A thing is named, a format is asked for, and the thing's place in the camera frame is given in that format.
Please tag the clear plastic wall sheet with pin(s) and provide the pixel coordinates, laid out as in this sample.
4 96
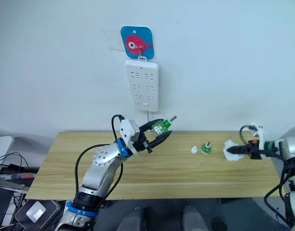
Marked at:
112 39

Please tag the blue fish wall hook plate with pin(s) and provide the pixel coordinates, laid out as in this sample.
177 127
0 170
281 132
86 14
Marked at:
138 36

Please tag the black box device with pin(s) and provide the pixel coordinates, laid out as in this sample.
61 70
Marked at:
41 211

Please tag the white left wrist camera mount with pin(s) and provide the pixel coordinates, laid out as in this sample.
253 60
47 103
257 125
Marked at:
128 127

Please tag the white side desk top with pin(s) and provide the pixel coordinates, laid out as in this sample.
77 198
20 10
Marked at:
2 146

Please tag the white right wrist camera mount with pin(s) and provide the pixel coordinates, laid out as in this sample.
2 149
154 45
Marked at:
262 134

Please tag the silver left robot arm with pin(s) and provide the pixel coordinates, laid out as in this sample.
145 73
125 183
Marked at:
102 156

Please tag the dark grey rounded shape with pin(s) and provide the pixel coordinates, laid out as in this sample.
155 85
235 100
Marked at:
194 220
130 220

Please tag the white wall power strip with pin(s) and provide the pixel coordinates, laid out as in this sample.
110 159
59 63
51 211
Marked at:
142 86

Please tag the white bottle cap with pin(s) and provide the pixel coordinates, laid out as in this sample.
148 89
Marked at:
194 150

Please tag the white mosquito repellent heater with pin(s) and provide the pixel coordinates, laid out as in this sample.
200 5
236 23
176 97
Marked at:
234 157

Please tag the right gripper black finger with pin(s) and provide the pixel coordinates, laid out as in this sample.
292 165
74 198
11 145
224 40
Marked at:
238 149

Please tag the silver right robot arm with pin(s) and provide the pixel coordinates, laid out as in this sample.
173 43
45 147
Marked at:
291 148

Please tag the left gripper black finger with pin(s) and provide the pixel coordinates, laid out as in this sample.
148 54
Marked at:
159 139
147 126

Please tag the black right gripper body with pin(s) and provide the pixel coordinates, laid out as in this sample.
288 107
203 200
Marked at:
254 151

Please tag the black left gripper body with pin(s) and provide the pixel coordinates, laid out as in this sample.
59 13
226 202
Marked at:
140 144

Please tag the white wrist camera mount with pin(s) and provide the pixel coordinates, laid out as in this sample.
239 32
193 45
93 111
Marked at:
262 134
128 127

